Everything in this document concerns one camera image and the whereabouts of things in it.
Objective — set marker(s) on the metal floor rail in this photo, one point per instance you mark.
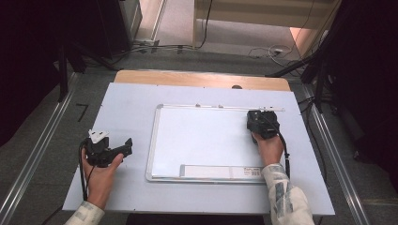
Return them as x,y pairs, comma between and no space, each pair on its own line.
40,140
338,156

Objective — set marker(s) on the black metal stand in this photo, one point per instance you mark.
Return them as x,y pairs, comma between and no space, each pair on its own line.
316,72
63,75

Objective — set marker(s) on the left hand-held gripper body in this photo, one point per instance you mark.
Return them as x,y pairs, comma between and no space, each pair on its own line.
98,150

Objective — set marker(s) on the light wooden furniture frame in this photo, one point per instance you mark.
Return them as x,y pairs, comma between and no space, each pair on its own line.
250,12

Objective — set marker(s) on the white tabletop sheet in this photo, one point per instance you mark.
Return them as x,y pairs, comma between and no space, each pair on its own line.
125,103

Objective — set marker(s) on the person's left hand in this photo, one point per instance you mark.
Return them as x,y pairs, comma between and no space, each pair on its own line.
98,184

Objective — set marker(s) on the person's right hand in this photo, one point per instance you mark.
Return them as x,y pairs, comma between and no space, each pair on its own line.
270,150

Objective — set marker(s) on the white whiteboard with metal frame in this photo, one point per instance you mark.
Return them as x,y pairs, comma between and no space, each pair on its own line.
203,140

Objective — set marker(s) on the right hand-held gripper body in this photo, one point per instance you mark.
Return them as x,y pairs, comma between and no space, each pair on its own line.
261,125

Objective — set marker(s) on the dark cabinet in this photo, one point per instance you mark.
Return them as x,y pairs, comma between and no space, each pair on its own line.
115,25

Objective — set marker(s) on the wooden table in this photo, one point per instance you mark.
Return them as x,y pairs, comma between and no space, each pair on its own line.
187,79

